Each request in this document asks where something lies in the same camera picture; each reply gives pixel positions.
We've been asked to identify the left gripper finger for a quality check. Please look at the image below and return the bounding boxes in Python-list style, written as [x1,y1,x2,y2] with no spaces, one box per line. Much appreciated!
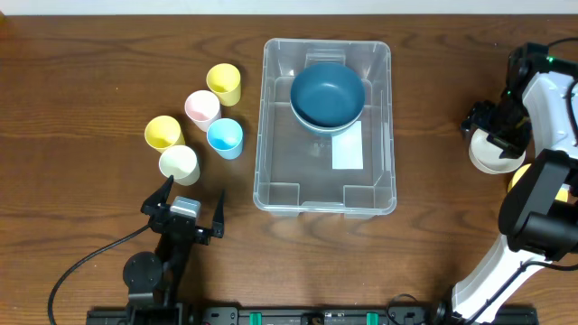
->
[140,175,174,215]
[212,190,225,238]

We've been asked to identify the white small bowl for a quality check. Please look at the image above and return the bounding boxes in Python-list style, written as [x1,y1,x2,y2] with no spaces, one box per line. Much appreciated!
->
[469,129,526,174]

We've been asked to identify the dark blue bowl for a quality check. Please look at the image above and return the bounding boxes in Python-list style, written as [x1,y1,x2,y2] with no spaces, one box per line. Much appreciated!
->
[290,62,366,131]
[296,116,355,136]

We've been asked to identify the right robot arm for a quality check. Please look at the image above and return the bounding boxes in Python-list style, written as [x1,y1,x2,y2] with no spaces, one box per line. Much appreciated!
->
[432,42,577,324]

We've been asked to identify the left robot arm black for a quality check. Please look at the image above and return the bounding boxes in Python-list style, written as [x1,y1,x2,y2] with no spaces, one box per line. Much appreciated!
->
[123,177,225,325]

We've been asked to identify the clear plastic storage container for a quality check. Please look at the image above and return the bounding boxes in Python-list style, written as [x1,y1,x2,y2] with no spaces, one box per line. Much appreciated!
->
[253,38,397,218]

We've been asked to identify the white label in container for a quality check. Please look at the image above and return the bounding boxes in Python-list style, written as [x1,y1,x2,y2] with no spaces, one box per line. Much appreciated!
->
[331,121,363,170]

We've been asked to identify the cream white cup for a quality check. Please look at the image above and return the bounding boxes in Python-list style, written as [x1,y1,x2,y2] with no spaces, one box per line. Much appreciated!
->
[159,145,200,186]

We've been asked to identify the yellow cup near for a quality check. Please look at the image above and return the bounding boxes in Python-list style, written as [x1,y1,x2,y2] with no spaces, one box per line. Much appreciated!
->
[144,116,185,153]

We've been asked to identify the yellow cup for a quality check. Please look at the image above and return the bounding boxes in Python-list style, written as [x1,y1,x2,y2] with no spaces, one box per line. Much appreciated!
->
[144,116,185,153]
[206,63,241,107]

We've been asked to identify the blue cup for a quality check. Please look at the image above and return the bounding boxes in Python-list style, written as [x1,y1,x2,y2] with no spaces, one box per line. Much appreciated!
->
[207,118,244,160]

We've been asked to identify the yellow small bowl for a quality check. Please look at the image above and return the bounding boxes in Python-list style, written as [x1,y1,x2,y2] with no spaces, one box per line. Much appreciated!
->
[507,163,570,202]

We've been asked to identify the pink cup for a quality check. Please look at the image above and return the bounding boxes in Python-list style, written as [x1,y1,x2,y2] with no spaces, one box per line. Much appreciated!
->
[184,90,221,132]

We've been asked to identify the yellow cup far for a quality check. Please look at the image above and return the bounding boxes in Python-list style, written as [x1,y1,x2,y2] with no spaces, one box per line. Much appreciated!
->
[206,63,241,107]

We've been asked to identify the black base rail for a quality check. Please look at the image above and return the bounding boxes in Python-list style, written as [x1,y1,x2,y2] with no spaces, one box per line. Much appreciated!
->
[85,304,541,325]

